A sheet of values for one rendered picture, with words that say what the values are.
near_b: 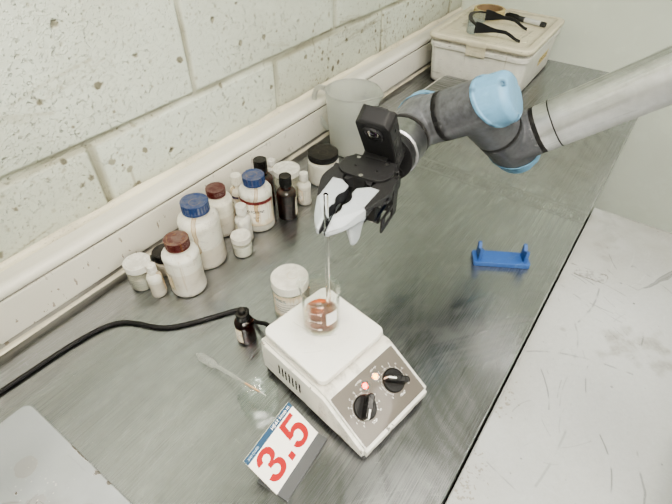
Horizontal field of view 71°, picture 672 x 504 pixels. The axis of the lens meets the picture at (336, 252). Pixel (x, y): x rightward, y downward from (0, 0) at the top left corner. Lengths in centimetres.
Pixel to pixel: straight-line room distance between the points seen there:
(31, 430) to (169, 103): 55
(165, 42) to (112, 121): 16
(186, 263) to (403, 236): 41
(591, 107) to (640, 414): 43
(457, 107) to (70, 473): 69
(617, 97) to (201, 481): 74
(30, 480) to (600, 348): 80
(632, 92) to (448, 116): 24
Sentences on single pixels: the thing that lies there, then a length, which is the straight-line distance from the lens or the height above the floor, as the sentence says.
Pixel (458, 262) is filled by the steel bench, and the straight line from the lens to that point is 89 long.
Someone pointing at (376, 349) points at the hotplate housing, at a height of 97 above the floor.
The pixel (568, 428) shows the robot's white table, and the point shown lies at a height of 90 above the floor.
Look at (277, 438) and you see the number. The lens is 63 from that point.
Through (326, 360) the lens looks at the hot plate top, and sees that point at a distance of 61.
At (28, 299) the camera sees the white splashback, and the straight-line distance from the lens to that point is 85.
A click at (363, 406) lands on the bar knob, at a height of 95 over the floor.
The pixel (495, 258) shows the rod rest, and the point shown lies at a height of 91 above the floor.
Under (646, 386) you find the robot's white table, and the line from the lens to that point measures 83.
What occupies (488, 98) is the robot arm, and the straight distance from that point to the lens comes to 69.
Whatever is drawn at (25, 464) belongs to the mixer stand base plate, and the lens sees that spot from 74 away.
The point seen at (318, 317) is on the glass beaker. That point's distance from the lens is 60.
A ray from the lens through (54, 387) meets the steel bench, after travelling 80.
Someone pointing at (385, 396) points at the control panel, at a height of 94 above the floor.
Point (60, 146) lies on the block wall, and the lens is 83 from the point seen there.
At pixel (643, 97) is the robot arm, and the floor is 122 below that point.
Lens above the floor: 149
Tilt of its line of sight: 42 degrees down
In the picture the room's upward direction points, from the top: straight up
